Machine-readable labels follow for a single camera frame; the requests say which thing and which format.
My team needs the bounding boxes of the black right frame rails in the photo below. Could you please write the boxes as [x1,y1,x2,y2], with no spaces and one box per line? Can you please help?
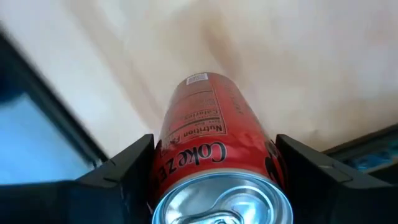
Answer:
[0,23,109,166]

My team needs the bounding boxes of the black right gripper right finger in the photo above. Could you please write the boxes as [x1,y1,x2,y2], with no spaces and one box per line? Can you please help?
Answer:
[275,133,398,224]

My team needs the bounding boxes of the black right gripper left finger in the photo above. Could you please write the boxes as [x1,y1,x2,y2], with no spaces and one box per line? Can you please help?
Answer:
[0,133,155,224]

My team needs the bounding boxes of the black table edge bar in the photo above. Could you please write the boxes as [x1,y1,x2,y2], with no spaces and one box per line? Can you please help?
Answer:
[323,123,398,184]

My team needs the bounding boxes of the red Coke Zero can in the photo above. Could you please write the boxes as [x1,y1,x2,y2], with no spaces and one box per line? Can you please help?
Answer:
[151,72,295,224]

